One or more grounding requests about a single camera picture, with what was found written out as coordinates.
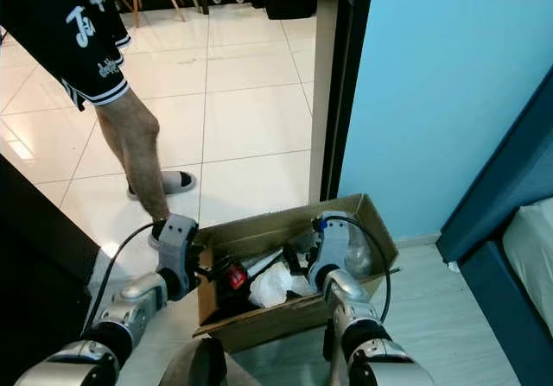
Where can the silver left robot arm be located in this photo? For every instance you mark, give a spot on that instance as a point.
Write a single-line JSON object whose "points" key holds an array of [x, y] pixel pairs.
{"points": [[138, 304]]}

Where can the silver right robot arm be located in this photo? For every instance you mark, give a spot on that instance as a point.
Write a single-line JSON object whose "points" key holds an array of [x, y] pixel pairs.
{"points": [[354, 317]]}

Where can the crumpled clear plastic bag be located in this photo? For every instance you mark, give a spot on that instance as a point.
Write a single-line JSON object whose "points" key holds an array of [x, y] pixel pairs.
{"points": [[360, 252]]}

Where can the grey robot left leg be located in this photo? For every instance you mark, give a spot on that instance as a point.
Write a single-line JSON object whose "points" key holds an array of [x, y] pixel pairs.
{"points": [[194, 364]]}

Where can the person in black shorts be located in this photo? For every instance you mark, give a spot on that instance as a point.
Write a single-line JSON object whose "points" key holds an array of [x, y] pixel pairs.
{"points": [[130, 136]]}

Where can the black door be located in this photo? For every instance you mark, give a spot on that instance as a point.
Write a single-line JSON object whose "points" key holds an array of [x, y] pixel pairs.
{"points": [[43, 256]]}

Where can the beige bed mattress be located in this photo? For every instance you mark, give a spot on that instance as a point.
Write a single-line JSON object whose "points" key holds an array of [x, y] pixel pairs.
{"points": [[531, 248]]}

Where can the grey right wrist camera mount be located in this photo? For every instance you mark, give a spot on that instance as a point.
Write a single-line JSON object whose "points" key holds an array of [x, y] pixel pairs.
{"points": [[330, 243]]}

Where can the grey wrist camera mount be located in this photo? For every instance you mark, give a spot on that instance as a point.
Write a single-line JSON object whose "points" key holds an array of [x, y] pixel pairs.
{"points": [[180, 243], [330, 243]]}

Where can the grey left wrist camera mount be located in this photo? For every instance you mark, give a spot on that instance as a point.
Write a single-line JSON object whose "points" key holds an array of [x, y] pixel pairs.
{"points": [[180, 243]]}

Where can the dark blue upholstered bed frame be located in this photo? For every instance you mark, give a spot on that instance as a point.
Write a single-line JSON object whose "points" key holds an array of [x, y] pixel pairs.
{"points": [[492, 222]]}

